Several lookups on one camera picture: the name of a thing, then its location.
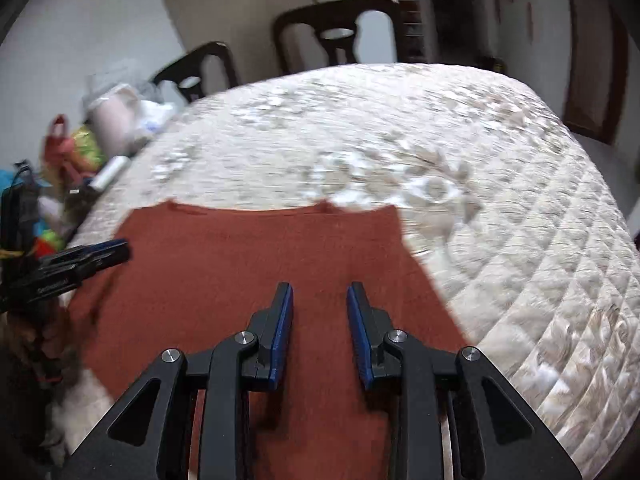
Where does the white tissue pack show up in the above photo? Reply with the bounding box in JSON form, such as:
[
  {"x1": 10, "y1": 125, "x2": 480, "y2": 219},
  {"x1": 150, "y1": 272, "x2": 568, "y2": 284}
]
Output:
[{"x1": 135, "y1": 100, "x2": 177, "y2": 142}]

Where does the dark glass door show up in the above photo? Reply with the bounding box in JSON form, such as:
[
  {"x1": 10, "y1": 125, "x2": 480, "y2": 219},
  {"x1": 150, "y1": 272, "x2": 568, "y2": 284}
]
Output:
[{"x1": 425, "y1": 0, "x2": 493, "y2": 66}]

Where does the dark wooden chair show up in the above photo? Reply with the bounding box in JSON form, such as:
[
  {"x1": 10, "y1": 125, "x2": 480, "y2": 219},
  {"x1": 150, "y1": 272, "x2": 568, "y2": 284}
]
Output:
[
  {"x1": 150, "y1": 41, "x2": 240, "y2": 106},
  {"x1": 272, "y1": 0, "x2": 403, "y2": 77}
]

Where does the white lint roller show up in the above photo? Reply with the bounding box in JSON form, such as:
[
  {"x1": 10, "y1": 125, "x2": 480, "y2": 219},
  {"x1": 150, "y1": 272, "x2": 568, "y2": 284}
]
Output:
[{"x1": 75, "y1": 156, "x2": 132, "y2": 196}]

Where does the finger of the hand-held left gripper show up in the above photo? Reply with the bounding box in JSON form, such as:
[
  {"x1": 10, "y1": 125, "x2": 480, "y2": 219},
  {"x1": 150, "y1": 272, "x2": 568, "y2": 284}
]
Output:
[
  {"x1": 5, "y1": 259, "x2": 131, "y2": 307},
  {"x1": 37, "y1": 239, "x2": 132, "y2": 267}
]

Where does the pink electric kettle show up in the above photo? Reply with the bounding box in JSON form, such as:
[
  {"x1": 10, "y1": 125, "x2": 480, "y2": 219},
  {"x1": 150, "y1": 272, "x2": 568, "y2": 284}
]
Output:
[{"x1": 90, "y1": 87, "x2": 146, "y2": 158}]

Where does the white wardrobe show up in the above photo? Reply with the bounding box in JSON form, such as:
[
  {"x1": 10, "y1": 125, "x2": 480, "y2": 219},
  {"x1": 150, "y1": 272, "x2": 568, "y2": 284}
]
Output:
[{"x1": 150, "y1": 0, "x2": 321, "y2": 96}]

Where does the green snack packet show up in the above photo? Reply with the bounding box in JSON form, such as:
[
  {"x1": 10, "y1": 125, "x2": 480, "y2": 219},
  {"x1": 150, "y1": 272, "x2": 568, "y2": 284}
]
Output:
[{"x1": 70, "y1": 127, "x2": 107, "y2": 171}]

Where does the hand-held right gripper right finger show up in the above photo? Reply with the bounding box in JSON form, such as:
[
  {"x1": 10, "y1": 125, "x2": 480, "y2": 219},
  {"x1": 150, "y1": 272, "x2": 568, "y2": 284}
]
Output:
[{"x1": 346, "y1": 281, "x2": 583, "y2": 480}]

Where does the red storage shelf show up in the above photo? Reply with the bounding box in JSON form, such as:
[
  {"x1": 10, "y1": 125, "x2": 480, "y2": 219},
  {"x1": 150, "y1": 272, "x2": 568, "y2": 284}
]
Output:
[{"x1": 400, "y1": 0, "x2": 427, "y2": 63}]

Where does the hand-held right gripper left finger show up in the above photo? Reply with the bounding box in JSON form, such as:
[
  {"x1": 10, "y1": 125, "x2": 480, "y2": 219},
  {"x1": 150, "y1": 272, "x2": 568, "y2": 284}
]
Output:
[{"x1": 59, "y1": 282, "x2": 294, "y2": 480}]

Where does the brown wooden door frame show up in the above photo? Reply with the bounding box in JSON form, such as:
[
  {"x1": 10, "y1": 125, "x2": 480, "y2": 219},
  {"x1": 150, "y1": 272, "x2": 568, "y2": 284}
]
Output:
[{"x1": 560, "y1": 0, "x2": 630, "y2": 146}]

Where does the white plastic bag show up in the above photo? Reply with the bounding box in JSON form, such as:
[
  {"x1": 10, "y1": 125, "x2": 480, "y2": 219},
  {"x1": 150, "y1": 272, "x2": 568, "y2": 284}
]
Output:
[{"x1": 85, "y1": 60, "x2": 151, "y2": 106}]

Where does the rust brown knit sweater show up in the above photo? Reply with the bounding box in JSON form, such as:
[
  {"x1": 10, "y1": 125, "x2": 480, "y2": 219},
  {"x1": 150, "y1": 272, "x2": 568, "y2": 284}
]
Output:
[{"x1": 67, "y1": 200, "x2": 478, "y2": 480}]

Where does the beige floral quilted table cover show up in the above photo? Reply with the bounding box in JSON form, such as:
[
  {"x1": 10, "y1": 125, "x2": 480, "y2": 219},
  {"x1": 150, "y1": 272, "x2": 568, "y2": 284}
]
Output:
[{"x1": 45, "y1": 62, "x2": 640, "y2": 480}]

